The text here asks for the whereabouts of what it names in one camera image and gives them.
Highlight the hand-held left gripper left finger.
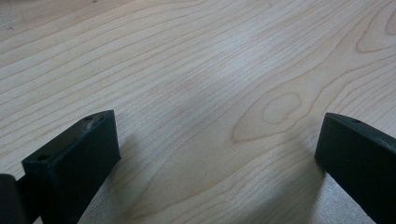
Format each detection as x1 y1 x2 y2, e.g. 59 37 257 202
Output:
21 109 121 224

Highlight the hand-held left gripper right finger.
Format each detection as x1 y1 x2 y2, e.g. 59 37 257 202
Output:
314 112 396 224

